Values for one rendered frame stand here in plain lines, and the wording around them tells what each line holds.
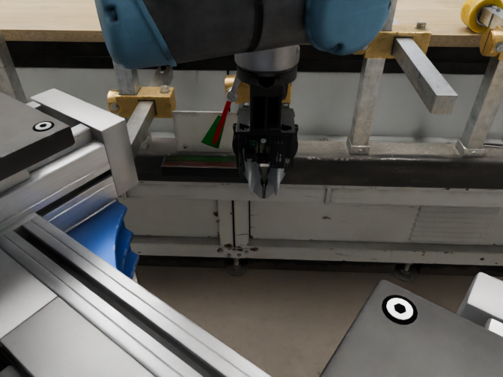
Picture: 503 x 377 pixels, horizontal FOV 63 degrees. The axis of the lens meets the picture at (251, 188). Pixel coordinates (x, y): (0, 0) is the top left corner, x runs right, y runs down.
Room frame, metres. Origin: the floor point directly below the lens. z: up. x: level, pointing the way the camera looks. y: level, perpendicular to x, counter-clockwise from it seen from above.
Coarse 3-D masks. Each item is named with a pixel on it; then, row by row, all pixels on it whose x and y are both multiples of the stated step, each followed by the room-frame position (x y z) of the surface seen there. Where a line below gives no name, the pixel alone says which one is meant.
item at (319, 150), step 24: (144, 144) 0.79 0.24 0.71; (168, 144) 0.82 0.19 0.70; (312, 144) 0.82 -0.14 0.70; (336, 144) 0.82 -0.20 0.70; (384, 144) 0.82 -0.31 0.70; (408, 144) 0.82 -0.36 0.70; (432, 144) 0.82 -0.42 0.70; (456, 144) 0.81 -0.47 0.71; (144, 168) 0.78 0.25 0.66; (240, 168) 0.77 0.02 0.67; (288, 168) 0.76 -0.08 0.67; (312, 168) 0.76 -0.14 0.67; (336, 168) 0.76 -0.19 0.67; (360, 168) 0.76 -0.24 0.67; (384, 168) 0.75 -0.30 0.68; (408, 168) 0.75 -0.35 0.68; (432, 168) 0.75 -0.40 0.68; (456, 168) 0.75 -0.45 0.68; (480, 168) 0.75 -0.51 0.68
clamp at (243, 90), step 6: (228, 78) 0.80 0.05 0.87; (234, 78) 0.80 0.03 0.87; (228, 84) 0.79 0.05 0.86; (240, 84) 0.78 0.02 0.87; (246, 84) 0.78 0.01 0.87; (288, 84) 0.78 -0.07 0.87; (240, 90) 0.78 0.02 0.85; (246, 90) 0.78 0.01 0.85; (288, 90) 0.78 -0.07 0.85; (240, 96) 0.78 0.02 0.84; (246, 96) 0.78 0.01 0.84; (288, 96) 0.78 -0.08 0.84; (240, 102) 0.78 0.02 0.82
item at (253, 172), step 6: (246, 162) 0.48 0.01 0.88; (252, 162) 0.47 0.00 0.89; (246, 168) 0.48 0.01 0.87; (252, 168) 0.47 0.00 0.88; (258, 168) 0.48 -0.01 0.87; (246, 174) 0.48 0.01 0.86; (252, 174) 0.46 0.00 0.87; (258, 174) 0.48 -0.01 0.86; (252, 180) 0.46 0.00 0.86; (258, 180) 0.48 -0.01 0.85; (252, 186) 0.45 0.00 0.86; (258, 186) 0.48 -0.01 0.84; (252, 192) 0.45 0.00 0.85; (258, 192) 0.48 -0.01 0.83
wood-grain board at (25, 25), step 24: (0, 0) 1.29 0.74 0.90; (24, 0) 1.29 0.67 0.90; (48, 0) 1.29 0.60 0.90; (72, 0) 1.29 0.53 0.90; (408, 0) 1.29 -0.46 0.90; (432, 0) 1.29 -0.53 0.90; (456, 0) 1.29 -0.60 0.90; (0, 24) 1.06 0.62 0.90; (24, 24) 1.06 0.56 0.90; (48, 24) 1.06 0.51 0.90; (72, 24) 1.06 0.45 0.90; (96, 24) 1.06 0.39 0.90; (408, 24) 1.06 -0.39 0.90; (432, 24) 1.06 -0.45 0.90; (456, 24) 1.06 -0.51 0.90
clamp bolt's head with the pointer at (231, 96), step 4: (228, 88) 0.78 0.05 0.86; (232, 92) 0.77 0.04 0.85; (228, 96) 0.76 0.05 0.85; (232, 96) 0.76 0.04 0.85; (236, 96) 0.77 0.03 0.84; (232, 100) 0.76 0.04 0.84; (228, 104) 0.78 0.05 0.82; (224, 108) 0.78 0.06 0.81; (228, 108) 0.78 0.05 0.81; (224, 112) 0.78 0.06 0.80; (224, 116) 0.78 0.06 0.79; (220, 120) 0.78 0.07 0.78; (224, 120) 0.78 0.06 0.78; (220, 124) 0.78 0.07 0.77; (220, 128) 0.78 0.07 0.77; (216, 132) 0.78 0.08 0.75; (216, 136) 0.78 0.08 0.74; (216, 140) 0.78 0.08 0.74
